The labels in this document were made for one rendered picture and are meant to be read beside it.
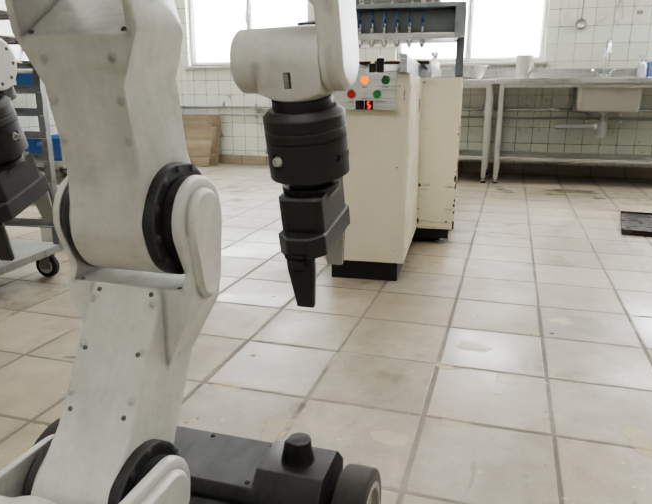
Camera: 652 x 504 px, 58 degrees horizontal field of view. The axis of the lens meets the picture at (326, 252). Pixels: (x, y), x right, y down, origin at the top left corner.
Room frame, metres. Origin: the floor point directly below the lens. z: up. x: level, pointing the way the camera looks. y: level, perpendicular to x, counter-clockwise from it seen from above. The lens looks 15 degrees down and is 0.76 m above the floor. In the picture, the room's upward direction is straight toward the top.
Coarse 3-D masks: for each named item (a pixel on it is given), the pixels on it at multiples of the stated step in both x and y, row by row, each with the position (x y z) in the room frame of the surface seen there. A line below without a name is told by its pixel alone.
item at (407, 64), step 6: (402, 54) 2.31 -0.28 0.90; (402, 60) 2.32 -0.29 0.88; (408, 60) 2.36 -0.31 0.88; (414, 60) 2.62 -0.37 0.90; (402, 66) 2.32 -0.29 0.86; (408, 66) 2.37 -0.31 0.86; (414, 66) 2.64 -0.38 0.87; (420, 66) 2.99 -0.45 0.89; (414, 72) 2.66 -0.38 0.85; (420, 72) 3.00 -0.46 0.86; (426, 72) 3.46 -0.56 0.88
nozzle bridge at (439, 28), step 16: (368, 16) 3.16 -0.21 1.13; (400, 16) 3.13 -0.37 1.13; (416, 16) 3.11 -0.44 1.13; (432, 16) 3.09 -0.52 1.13; (448, 16) 3.08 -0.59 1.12; (464, 16) 2.98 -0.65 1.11; (368, 32) 3.16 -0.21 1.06; (400, 32) 3.13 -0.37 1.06; (416, 32) 3.11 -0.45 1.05; (432, 32) 3.04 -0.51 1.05; (448, 32) 3.03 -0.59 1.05; (464, 32) 2.98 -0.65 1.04; (464, 48) 3.12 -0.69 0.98
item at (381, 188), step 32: (416, 96) 2.67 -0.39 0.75; (352, 128) 2.39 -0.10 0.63; (384, 128) 2.36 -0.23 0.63; (416, 128) 2.74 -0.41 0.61; (352, 160) 2.39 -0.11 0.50; (384, 160) 2.36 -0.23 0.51; (416, 160) 2.82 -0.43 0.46; (352, 192) 2.39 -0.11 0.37; (384, 192) 2.36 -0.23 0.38; (416, 192) 2.90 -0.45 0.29; (352, 224) 2.39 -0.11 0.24; (384, 224) 2.36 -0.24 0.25; (352, 256) 2.39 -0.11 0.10; (384, 256) 2.36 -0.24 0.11
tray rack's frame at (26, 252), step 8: (16, 240) 2.49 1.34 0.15; (16, 248) 2.35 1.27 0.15; (24, 248) 2.35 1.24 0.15; (32, 248) 2.35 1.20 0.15; (40, 248) 2.35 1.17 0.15; (48, 248) 2.35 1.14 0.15; (56, 248) 2.40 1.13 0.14; (16, 256) 2.23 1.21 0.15; (24, 256) 2.23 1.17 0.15; (32, 256) 2.25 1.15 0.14; (40, 256) 2.30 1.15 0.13; (48, 256) 2.43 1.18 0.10; (0, 264) 2.12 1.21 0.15; (8, 264) 2.12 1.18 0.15; (16, 264) 2.16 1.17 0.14; (24, 264) 2.20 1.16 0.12; (40, 264) 2.43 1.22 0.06; (48, 264) 2.43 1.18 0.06; (0, 272) 2.08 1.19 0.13
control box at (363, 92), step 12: (360, 84) 2.35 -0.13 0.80; (372, 84) 2.34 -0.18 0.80; (384, 84) 2.33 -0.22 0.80; (396, 84) 2.34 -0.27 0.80; (336, 96) 2.38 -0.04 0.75; (360, 96) 2.35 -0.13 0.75; (372, 96) 2.34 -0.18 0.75; (384, 96) 2.33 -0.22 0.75; (396, 96) 2.35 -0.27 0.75; (348, 108) 2.37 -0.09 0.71; (372, 108) 2.34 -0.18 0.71; (384, 108) 2.33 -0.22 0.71
